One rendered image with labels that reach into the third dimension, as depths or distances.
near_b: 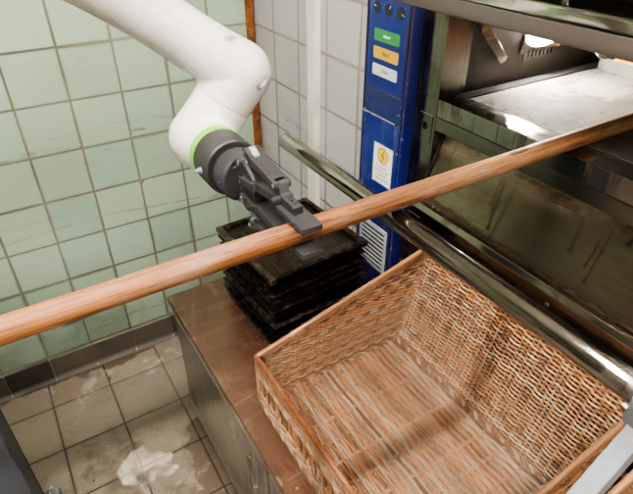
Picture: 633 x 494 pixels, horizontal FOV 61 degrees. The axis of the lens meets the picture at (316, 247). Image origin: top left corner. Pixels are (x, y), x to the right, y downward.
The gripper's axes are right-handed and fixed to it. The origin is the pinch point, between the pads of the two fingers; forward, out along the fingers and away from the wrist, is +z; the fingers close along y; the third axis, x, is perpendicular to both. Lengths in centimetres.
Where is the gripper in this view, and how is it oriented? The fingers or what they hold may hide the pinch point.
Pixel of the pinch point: (299, 229)
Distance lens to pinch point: 68.9
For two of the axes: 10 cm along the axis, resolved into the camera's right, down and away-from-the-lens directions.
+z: 5.2, 4.8, -7.0
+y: 0.0, 8.2, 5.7
